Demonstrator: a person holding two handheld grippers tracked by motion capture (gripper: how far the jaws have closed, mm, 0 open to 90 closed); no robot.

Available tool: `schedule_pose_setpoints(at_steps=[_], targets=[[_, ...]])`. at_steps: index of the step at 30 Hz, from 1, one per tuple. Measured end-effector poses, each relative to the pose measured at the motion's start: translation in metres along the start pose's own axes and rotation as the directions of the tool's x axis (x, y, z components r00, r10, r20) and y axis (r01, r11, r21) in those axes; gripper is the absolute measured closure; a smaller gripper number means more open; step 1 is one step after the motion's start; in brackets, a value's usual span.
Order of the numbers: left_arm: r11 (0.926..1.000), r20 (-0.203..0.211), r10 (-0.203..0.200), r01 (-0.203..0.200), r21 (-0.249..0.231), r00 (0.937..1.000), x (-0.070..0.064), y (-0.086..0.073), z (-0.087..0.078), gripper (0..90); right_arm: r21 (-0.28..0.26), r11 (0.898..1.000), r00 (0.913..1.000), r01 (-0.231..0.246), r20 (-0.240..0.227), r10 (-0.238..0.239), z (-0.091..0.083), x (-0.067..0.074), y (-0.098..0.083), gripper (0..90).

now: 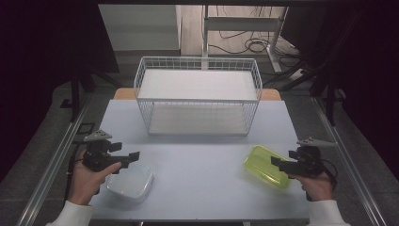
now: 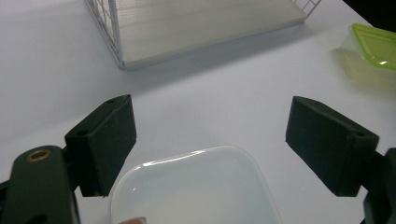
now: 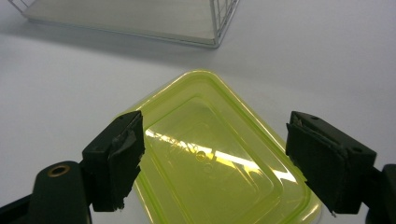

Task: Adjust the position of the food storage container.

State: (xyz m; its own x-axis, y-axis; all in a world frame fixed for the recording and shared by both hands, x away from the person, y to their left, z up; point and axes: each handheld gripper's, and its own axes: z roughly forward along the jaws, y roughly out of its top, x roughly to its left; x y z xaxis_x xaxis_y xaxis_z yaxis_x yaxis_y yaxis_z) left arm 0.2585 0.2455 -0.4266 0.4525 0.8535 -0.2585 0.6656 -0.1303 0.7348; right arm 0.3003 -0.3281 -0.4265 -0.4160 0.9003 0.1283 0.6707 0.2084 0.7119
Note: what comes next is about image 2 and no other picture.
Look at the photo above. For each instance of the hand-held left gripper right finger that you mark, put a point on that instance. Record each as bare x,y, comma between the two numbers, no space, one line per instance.
330,146

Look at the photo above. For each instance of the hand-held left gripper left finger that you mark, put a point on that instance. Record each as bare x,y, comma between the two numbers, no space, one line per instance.
104,146

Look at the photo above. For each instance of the white square plate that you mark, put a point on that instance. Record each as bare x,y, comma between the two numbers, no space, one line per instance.
193,189

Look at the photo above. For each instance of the clear container with green lid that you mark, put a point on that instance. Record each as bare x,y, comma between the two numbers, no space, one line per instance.
375,46

